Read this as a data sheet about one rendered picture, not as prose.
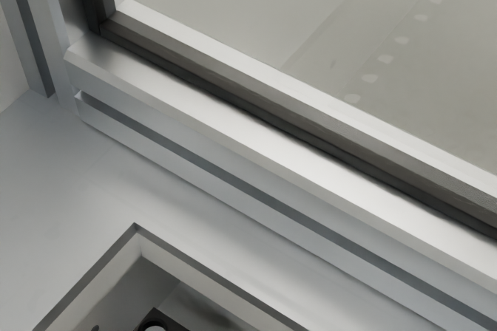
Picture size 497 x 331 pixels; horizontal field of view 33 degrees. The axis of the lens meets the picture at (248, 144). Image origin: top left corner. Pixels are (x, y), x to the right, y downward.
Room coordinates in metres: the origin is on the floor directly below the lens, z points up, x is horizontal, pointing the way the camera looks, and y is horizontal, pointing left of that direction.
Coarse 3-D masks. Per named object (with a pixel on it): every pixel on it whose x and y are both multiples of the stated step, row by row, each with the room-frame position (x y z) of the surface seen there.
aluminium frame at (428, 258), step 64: (0, 0) 0.28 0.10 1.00; (64, 0) 0.26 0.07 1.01; (64, 64) 0.26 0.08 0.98; (128, 64) 0.24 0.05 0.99; (128, 128) 0.23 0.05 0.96; (192, 128) 0.21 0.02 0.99; (256, 128) 0.21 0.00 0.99; (256, 192) 0.20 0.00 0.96; (320, 192) 0.18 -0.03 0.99; (384, 192) 0.17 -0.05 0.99; (320, 256) 0.17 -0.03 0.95; (384, 256) 0.16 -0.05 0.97; (448, 256) 0.15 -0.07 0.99; (448, 320) 0.14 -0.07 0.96
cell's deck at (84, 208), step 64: (0, 128) 0.25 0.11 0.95; (64, 128) 0.25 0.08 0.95; (0, 192) 0.22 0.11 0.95; (64, 192) 0.21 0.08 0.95; (128, 192) 0.21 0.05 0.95; (192, 192) 0.21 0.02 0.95; (0, 256) 0.18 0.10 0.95; (64, 256) 0.18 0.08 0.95; (128, 256) 0.19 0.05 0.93; (192, 256) 0.18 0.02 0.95; (256, 256) 0.18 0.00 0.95; (0, 320) 0.15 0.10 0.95; (64, 320) 0.16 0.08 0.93; (256, 320) 0.16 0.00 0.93; (320, 320) 0.15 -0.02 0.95; (384, 320) 0.15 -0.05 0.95
